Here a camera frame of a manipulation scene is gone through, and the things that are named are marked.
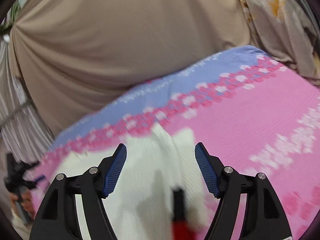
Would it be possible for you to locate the white red black knit sweater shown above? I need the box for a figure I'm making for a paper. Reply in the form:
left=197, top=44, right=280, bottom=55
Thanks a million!
left=46, top=123, right=209, bottom=240

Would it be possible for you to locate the person's left hand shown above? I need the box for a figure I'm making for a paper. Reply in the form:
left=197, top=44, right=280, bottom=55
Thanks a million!
left=10, top=189, right=35, bottom=218

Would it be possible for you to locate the white sheer curtain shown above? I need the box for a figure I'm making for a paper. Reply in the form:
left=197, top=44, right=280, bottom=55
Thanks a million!
left=1, top=39, right=53, bottom=161

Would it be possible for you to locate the pink purple floral bedsheet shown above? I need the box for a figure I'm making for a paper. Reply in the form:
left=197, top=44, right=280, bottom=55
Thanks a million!
left=33, top=46, right=319, bottom=239

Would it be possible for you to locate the beige curtain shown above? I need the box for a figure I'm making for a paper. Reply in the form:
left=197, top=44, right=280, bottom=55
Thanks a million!
left=9, top=0, right=254, bottom=134

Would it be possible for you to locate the floral cream curtain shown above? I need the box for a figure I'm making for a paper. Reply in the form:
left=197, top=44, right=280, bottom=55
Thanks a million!
left=240, top=0, right=319, bottom=86

